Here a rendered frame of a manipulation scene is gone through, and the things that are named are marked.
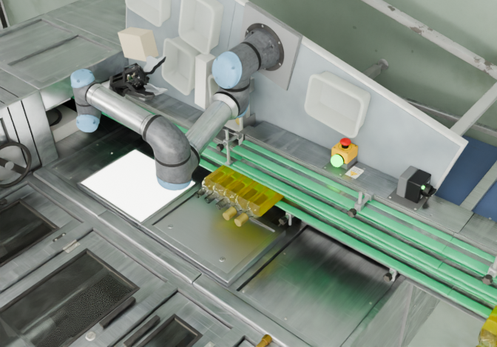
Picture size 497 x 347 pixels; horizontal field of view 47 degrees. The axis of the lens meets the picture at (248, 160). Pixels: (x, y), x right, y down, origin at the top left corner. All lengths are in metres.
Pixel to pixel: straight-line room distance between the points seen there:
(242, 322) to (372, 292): 0.48
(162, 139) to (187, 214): 0.66
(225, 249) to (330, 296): 0.43
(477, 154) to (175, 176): 1.15
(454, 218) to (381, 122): 0.40
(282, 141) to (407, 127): 0.52
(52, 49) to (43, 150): 0.54
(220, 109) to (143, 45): 0.73
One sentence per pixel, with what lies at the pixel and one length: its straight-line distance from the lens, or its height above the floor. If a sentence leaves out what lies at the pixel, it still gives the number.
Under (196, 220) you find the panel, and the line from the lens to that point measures 2.34.
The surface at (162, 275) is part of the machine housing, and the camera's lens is 2.19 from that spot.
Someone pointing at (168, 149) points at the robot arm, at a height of 1.38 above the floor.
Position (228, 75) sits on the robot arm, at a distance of 2.02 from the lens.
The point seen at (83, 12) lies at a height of 0.61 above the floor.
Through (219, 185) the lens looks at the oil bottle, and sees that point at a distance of 2.25.
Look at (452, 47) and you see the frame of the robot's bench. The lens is 2.45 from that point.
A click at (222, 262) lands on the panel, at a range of 2.17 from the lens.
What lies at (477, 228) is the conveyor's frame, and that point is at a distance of 1.98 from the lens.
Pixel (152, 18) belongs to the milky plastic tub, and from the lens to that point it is 2.54.
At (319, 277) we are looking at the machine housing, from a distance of 2.16.
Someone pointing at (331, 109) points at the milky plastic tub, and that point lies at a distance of 2.12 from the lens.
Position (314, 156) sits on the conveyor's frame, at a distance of 2.18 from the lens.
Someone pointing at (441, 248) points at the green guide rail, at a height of 0.95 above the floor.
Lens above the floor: 2.27
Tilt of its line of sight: 36 degrees down
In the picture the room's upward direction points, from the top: 126 degrees counter-clockwise
